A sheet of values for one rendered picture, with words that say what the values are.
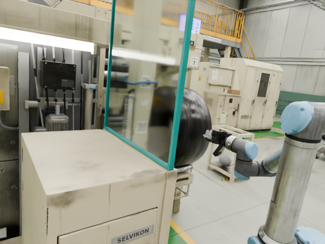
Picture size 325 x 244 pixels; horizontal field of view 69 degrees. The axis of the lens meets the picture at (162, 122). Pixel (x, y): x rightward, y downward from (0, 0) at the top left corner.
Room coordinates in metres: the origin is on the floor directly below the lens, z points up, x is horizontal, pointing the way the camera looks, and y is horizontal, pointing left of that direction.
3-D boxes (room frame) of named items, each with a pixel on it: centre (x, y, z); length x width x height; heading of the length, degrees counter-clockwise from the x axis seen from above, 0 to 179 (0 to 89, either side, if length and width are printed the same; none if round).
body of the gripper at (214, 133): (1.40, -0.37, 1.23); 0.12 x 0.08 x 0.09; 37
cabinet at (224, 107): (6.29, -1.49, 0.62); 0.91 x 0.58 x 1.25; 124
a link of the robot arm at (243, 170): (1.27, -0.49, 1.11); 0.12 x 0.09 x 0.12; 97
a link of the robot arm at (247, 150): (1.27, -0.47, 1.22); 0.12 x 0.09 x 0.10; 37
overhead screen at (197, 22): (5.56, -0.36, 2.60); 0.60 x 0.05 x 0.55; 124
